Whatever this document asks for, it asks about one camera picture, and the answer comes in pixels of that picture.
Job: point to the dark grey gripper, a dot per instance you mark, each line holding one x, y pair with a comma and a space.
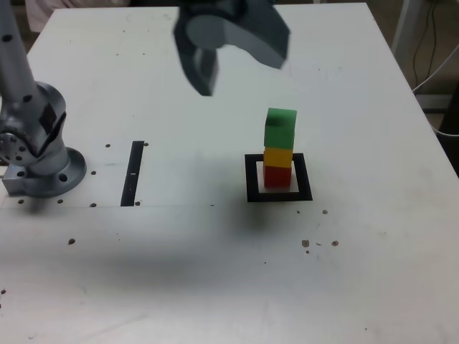
204, 8

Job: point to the green cube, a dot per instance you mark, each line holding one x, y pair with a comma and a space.
279, 132

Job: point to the yellow cube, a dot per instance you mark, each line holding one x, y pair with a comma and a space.
278, 157

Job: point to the red cube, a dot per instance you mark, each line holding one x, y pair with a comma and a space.
277, 177

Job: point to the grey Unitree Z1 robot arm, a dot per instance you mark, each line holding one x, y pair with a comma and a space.
18, 79

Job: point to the black tape square outline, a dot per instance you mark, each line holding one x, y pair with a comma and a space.
251, 179

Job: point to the black tape strip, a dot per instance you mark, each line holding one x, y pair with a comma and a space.
132, 172

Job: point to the white frame leg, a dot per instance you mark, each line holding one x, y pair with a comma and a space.
401, 25

